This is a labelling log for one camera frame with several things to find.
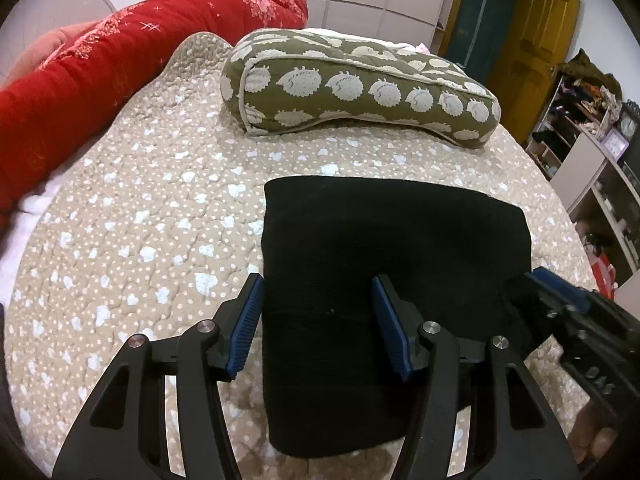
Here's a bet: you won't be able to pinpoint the black pants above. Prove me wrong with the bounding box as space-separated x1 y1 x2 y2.
261 176 533 447

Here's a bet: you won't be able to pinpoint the beige dotted quilted blanket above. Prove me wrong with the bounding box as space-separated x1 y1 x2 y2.
7 31 601 480

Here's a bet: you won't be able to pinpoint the yellow wooden door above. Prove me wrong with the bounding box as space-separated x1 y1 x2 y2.
487 0 581 146

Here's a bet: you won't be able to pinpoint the red floral quilt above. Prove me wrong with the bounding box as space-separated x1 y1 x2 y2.
0 0 309 231

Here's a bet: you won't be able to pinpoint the person's right hand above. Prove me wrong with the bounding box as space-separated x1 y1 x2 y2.
570 400 623 473

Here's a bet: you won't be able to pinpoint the white cluttered shelf unit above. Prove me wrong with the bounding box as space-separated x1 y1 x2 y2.
525 49 640 301

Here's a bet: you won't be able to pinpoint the teal door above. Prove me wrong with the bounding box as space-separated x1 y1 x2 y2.
442 0 522 73

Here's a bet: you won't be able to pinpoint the green pillow with white print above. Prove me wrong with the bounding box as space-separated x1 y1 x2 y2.
221 28 502 149

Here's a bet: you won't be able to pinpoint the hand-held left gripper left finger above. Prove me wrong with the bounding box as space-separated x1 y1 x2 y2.
50 272 266 480

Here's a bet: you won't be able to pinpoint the pink pillow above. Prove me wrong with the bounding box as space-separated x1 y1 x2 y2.
0 22 93 93

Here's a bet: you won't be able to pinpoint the white bed sheet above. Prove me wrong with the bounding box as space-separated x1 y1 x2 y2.
0 177 68 306

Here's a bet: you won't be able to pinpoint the purple picture frame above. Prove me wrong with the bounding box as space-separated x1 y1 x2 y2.
602 127 630 162

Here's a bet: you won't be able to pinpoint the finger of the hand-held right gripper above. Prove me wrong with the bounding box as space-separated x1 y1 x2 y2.
522 266 592 313
504 277 568 353

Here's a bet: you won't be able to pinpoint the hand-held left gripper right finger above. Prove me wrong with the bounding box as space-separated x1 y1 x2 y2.
371 275 581 480

